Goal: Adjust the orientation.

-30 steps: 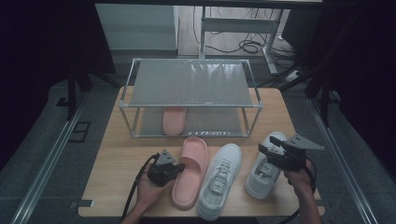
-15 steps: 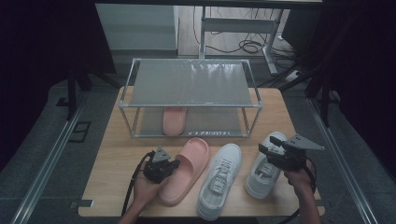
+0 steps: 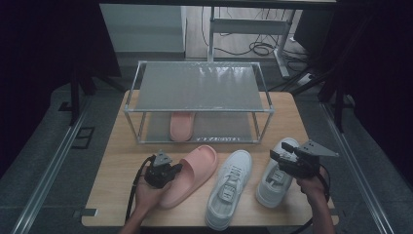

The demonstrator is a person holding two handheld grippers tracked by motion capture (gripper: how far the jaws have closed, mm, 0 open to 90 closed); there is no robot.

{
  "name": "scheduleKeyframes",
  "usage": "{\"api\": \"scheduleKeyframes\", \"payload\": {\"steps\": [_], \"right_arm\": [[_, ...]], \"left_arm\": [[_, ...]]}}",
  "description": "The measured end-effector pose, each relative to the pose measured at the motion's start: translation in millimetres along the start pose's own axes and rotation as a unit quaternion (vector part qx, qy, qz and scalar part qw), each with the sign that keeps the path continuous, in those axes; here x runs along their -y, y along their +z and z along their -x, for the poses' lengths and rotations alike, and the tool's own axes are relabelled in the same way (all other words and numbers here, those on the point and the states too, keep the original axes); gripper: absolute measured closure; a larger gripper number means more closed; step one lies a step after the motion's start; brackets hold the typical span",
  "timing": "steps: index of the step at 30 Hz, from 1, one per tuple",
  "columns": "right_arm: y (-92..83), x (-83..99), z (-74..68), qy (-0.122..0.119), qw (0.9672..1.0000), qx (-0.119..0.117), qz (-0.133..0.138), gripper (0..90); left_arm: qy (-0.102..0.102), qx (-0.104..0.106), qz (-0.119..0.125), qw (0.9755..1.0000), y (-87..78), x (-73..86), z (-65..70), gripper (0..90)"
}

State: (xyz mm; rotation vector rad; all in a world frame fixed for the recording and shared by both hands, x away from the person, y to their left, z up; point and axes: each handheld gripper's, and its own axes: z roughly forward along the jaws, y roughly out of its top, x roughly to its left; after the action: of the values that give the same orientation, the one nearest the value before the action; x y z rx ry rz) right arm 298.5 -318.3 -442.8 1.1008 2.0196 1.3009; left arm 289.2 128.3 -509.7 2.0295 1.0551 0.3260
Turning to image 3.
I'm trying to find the black metal stand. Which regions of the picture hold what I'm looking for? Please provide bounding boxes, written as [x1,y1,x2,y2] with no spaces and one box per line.
[57,64,125,126]
[269,16,368,133]

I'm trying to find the pink slipper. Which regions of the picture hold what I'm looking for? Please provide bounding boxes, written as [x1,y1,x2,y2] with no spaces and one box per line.
[159,144,218,210]
[169,111,197,142]

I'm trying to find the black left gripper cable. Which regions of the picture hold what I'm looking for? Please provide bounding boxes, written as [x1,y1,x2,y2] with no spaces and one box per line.
[125,155,157,223]

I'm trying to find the white sneaker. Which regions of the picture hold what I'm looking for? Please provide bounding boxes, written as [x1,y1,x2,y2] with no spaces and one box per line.
[255,136,301,209]
[205,149,253,232]

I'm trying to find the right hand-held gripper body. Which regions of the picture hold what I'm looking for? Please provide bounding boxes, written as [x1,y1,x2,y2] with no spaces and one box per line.
[279,139,340,179]

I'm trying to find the metal floor rail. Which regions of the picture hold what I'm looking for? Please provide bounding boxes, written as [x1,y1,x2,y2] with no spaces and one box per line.
[11,97,92,234]
[319,101,395,234]

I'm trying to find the white cabinet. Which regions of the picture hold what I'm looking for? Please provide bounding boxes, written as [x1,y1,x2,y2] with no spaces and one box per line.
[99,3,188,55]

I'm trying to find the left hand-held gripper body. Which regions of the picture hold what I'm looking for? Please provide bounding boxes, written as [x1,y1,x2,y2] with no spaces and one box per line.
[143,149,174,189]

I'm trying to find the person's left hand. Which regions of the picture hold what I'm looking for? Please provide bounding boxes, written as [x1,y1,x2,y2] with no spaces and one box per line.
[134,176,172,215]

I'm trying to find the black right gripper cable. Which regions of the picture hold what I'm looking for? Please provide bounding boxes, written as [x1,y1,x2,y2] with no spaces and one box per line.
[290,164,333,234]

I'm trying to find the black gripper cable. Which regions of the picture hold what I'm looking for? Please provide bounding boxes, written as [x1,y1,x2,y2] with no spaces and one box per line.
[290,164,333,234]
[125,155,157,223]

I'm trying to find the black floor cables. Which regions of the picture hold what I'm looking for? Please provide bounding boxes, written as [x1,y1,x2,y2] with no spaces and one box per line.
[201,6,310,62]

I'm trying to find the silver two-tier shoe rack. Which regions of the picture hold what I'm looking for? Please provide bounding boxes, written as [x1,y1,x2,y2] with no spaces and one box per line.
[123,60,276,144]

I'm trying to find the white desk frame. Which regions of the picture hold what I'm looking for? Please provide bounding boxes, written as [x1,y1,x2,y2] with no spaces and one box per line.
[207,6,291,79]

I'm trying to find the white power strip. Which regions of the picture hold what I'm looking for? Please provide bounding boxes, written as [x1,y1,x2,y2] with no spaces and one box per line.
[296,72,316,86]

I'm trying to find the person's right hand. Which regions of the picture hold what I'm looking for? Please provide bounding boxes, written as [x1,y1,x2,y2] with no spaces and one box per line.
[295,172,329,201]

